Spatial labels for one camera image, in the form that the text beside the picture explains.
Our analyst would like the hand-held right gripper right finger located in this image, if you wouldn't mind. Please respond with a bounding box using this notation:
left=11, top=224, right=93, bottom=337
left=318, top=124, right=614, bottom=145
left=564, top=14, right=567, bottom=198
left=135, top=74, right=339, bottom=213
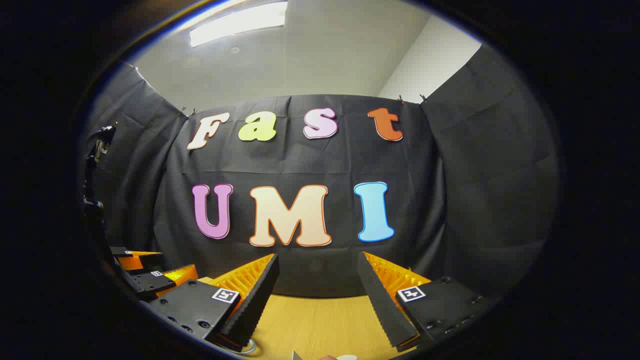
left=357, top=251, right=501, bottom=353

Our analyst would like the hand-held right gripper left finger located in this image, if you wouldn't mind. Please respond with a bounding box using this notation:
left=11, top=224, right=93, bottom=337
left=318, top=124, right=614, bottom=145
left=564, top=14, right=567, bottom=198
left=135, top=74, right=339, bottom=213
left=150, top=252, right=281, bottom=353

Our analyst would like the black backdrop cloth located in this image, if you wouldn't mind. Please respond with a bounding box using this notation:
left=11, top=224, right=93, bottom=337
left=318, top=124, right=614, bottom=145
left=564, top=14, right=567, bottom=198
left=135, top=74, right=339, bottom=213
left=82, top=42, right=561, bottom=301

